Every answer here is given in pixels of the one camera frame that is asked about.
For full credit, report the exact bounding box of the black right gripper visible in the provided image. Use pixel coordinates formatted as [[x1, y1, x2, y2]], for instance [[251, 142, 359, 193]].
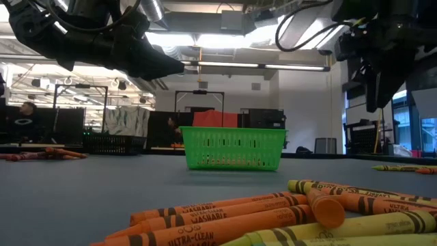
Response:
[[335, 12, 437, 114]]

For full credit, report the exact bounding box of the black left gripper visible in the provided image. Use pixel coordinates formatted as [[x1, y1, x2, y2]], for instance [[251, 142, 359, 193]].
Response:
[[43, 16, 186, 82]]

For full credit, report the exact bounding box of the green plastic basket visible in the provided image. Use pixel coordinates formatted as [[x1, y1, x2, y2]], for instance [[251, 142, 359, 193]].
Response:
[[179, 126, 288, 172]]

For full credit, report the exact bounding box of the glass board panel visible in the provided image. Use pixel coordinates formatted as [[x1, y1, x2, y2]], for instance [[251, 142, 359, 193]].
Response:
[[345, 95, 395, 155]]

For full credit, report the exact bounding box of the white patterned cloth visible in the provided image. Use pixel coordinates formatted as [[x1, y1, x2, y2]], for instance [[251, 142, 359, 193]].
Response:
[[103, 106, 151, 138]]

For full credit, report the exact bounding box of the white plastic bag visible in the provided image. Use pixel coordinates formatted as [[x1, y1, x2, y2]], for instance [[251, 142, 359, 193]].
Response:
[[391, 143, 413, 159]]

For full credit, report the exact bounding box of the person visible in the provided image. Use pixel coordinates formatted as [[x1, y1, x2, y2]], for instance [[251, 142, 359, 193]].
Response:
[[166, 117, 182, 144], [8, 100, 45, 144]]

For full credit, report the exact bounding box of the yellow crayon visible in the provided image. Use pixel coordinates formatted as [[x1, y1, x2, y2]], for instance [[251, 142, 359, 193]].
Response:
[[287, 179, 437, 208], [371, 164, 437, 172], [252, 233, 437, 246], [220, 209, 437, 246]]

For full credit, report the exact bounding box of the orange red fabric cover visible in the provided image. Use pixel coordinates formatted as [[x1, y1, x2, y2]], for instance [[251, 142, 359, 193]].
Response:
[[192, 109, 239, 128]]

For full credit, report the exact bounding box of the grey waste bin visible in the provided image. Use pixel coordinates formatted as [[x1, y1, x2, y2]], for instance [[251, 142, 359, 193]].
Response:
[[313, 137, 338, 155]]

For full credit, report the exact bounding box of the long ceiling light strip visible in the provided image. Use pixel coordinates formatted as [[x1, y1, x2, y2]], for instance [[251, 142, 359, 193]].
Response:
[[0, 53, 331, 72]]

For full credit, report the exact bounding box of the black plastic crate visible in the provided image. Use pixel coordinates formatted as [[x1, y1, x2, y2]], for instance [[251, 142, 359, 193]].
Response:
[[83, 133, 147, 156]]

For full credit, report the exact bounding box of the grey ceiling box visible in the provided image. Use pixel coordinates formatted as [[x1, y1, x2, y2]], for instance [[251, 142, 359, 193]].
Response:
[[220, 9, 244, 32]]

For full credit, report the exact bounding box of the black cabinet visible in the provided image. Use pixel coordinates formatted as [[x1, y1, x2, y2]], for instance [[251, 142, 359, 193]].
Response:
[[248, 108, 286, 131]]

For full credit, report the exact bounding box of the yellow hanging cable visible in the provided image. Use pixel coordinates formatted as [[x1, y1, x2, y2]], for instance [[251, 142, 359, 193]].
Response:
[[373, 109, 385, 154]]

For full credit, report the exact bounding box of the black metal frame stand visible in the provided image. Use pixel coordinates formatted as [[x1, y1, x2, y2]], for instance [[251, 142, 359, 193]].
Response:
[[174, 90, 225, 151], [52, 83, 109, 135]]

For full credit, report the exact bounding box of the black wire rack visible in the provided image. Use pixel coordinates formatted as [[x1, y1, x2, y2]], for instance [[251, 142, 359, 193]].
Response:
[[343, 118, 380, 155]]

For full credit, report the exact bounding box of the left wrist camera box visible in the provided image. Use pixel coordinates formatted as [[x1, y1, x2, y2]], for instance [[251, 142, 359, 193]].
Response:
[[66, 0, 115, 21]]

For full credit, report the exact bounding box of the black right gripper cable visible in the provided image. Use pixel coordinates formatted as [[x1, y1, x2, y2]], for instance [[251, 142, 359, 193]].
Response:
[[274, 0, 354, 53]]

